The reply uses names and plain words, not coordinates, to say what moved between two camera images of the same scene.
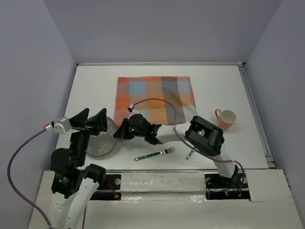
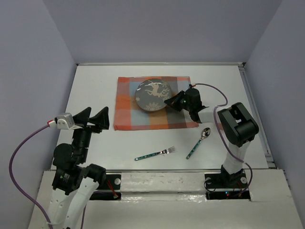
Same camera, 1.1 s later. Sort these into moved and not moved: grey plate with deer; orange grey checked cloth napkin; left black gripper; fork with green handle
Moved: grey plate with deer
Not moved: fork with green handle; left black gripper; orange grey checked cloth napkin
